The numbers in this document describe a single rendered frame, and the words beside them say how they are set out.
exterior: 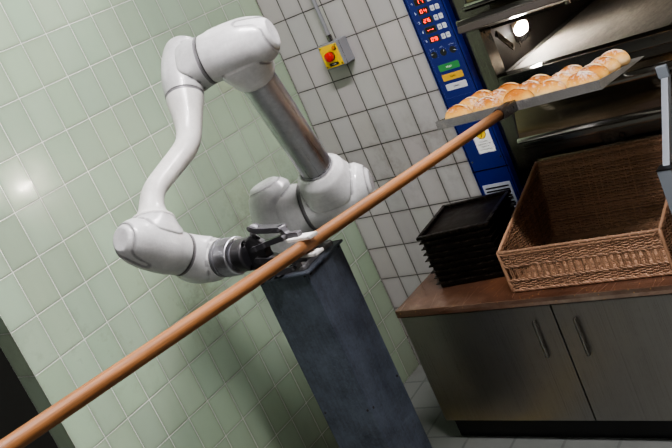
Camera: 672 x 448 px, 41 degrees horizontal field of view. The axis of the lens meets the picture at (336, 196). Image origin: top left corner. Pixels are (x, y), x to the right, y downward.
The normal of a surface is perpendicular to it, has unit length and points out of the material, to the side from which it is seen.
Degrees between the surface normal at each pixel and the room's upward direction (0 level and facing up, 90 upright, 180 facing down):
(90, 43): 90
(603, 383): 90
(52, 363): 90
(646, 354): 90
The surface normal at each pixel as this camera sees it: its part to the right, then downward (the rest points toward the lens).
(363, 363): 0.78, -0.19
